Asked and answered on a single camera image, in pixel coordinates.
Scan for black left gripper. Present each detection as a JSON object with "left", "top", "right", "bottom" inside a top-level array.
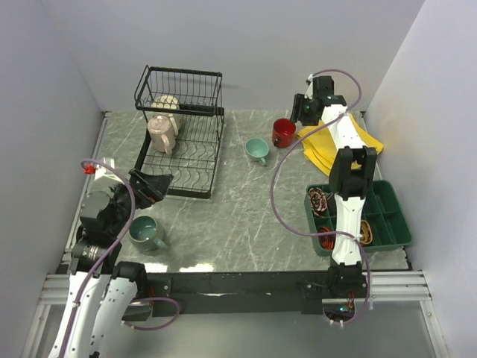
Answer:
[{"left": 107, "top": 167, "right": 173, "bottom": 236}]

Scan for red mug black handle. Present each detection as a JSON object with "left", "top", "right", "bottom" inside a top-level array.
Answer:
[{"left": 272, "top": 118, "right": 296, "bottom": 148}]

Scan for pink mug lilac inside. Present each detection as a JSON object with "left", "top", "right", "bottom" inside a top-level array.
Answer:
[{"left": 147, "top": 116, "right": 176, "bottom": 155}]

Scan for white floral mug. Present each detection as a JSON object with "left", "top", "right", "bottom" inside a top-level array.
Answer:
[{"left": 151, "top": 95, "right": 183, "bottom": 136}]

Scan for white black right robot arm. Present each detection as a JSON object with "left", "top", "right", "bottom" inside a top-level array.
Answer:
[{"left": 291, "top": 74, "right": 377, "bottom": 297}]

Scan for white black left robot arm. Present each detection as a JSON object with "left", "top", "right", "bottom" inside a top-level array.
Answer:
[{"left": 49, "top": 169, "right": 174, "bottom": 357}]

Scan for folded yellow cloth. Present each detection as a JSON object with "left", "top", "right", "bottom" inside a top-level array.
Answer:
[{"left": 303, "top": 114, "right": 384, "bottom": 176}]

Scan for dark green ceramic mug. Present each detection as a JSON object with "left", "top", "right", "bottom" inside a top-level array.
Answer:
[{"left": 128, "top": 216, "right": 168, "bottom": 252}]

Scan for small teal cup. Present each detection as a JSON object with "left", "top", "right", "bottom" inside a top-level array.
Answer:
[{"left": 244, "top": 138, "right": 269, "bottom": 166}]

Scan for pink black rolled tie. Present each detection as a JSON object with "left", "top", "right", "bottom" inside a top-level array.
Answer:
[{"left": 308, "top": 187, "right": 328, "bottom": 217}]

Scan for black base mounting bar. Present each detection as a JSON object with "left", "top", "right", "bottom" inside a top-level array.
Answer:
[{"left": 148, "top": 271, "right": 367, "bottom": 315}]

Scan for red black rolled tie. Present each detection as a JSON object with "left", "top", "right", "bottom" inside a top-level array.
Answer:
[{"left": 318, "top": 227, "right": 335, "bottom": 251}]

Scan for yellow black rolled tie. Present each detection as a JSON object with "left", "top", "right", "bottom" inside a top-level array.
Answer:
[{"left": 360, "top": 220, "right": 373, "bottom": 245}]

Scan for green divided organizer tray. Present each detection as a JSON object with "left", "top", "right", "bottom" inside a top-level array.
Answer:
[{"left": 304, "top": 180, "right": 412, "bottom": 253}]

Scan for black wire dish rack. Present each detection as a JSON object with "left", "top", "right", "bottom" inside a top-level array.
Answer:
[{"left": 134, "top": 66, "right": 224, "bottom": 199}]

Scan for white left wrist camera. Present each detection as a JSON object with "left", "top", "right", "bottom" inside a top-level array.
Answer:
[{"left": 81, "top": 160, "right": 118, "bottom": 192}]

